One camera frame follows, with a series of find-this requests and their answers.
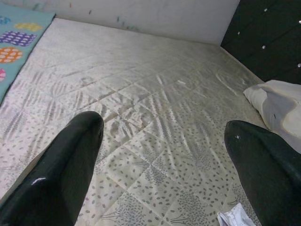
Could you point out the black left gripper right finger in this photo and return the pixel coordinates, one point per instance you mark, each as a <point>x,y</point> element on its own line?
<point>270,179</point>

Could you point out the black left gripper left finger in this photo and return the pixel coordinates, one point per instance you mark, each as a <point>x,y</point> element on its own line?
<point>51,179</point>

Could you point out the white paper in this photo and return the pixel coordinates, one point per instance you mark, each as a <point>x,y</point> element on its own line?
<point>232,215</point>

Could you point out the white pillow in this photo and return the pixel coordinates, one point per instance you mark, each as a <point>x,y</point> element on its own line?
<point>279,106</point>

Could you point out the teal blanket with colourful shapes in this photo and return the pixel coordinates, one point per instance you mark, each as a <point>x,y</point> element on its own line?
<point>14,47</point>

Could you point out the beige quilted mattress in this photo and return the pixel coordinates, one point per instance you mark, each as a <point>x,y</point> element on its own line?
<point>141,94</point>

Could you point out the black tufted headboard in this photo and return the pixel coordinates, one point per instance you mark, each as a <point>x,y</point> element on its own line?
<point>265,35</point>

